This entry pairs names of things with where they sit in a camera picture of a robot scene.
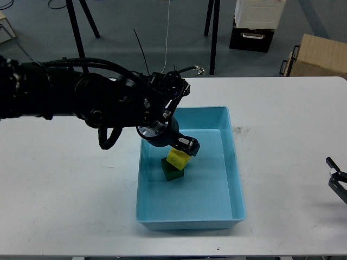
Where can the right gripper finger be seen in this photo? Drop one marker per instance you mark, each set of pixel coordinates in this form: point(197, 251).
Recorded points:
point(337, 177)

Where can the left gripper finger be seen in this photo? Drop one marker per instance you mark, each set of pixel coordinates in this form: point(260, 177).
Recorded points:
point(188, 145)

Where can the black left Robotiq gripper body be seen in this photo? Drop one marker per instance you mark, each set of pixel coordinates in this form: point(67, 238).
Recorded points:
point(160, 134)

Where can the yellow block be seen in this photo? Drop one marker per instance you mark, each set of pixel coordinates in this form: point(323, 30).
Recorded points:
point(177, 158)

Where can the green block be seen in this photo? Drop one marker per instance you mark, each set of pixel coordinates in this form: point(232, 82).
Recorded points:
point(170, 171)

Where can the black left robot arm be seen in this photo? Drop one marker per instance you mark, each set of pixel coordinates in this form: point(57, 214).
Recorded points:
point(105, 95)

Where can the light blue plastic box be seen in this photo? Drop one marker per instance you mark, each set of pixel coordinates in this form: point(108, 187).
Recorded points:
point(209, 195)

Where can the black storage box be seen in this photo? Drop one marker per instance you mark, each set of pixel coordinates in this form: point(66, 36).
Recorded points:
point(258, 40)

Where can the cardboard box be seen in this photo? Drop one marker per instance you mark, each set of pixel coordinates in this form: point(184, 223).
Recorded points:
point(317, 56)

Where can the black right table legs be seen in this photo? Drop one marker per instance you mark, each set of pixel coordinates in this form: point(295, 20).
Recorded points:
point(212, 18)

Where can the black table legs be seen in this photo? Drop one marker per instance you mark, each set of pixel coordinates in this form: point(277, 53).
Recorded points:
point(212, 18)
point(75, 27)

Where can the white storage crate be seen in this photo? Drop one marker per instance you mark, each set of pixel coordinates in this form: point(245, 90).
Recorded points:
point(258, 14)

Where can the black left table legs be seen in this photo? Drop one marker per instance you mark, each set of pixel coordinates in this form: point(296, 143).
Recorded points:
point(75, 27)

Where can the wooden shelf at left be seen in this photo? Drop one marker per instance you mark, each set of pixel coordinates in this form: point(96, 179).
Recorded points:
point(7, 32)

